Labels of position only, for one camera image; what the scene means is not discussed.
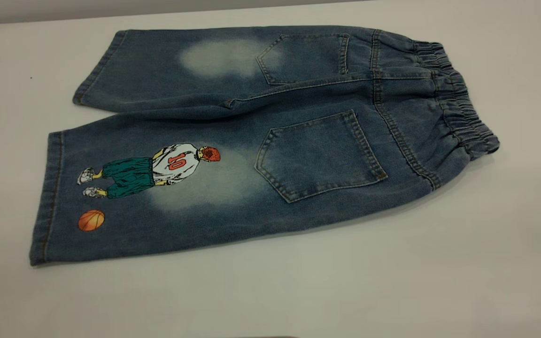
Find blue denim shorts with print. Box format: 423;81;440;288
29;24;501;267

